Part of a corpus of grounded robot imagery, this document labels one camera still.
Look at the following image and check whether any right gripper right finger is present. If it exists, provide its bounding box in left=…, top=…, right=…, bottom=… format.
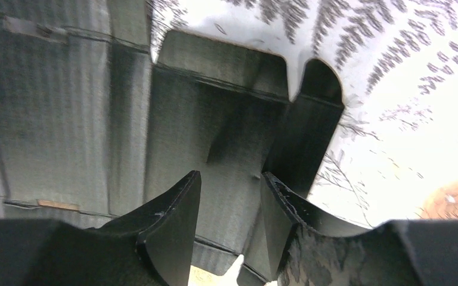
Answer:
left=261, top=172, right=458, bottom=285

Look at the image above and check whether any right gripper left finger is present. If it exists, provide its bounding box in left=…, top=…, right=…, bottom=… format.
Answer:
left=0, top=171, right=202, bottom=285

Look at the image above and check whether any black paper box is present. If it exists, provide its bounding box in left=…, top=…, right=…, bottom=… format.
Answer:
left=0, top=1, right=344, bottom=285

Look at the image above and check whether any floral tablecloth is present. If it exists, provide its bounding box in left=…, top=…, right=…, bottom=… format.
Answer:
left=145, top=1, right=458, bottom=285

